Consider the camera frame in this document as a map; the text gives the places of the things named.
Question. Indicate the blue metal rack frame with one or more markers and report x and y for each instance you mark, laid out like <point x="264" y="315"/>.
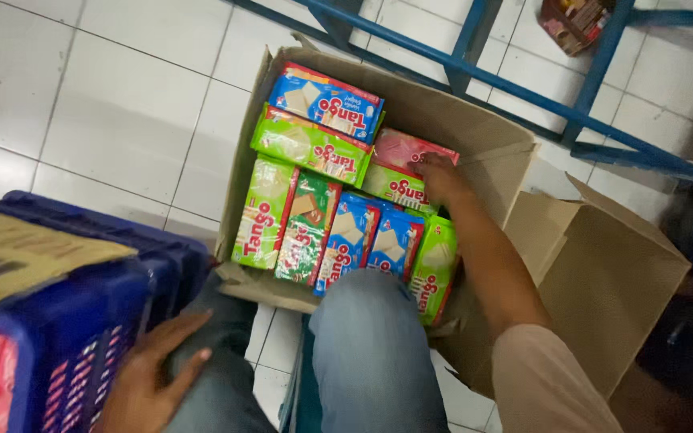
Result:
<point x="503" y="81"/>

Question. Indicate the person's beige sleeve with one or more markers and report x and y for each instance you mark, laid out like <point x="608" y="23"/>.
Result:
<point x="551" y="385"/>

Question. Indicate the person's right fingers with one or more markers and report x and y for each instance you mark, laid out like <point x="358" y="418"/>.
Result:
<point x="430" y="171"/>

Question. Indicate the brown cardboard sheet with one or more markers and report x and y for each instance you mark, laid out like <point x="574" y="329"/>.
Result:
<point x="15" y="252"/>

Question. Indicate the person's jeans leg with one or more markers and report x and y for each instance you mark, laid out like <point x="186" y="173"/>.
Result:
<point x="376" y="355"/>
<point x="220" y="385"/>

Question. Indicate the group of colourful wafer packets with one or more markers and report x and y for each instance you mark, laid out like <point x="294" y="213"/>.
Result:
<point x="310" y="180"/>

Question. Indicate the person's right jeans leg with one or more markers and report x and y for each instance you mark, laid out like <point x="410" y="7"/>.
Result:
<point x="376" y="355"/>

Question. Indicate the bag of brown snacks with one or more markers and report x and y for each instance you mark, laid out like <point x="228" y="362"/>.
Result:
<point x="572" y="21"/>

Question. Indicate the person's right hand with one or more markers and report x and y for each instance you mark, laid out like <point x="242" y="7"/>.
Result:
<point x="443" y="180"/>

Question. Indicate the person's left jeans leg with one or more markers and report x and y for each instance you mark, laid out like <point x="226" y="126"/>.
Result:
<point x="220" y="385"/>

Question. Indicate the person's left hand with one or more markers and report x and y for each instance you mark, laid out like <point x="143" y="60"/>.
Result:
<point x="142" y="385"/>

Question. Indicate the blue plastic crate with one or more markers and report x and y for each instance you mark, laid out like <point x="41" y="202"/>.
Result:
<point x="82" y="337"/>

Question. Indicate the dark teal stool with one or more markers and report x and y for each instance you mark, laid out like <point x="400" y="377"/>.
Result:
<point x="298" y="385"/>

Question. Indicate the brown cardboard box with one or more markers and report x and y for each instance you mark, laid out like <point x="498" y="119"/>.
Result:
<point x="599" y="282"/>

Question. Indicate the dark round container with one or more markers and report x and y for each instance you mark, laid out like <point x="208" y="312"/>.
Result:
<point x="689" y="349"/>

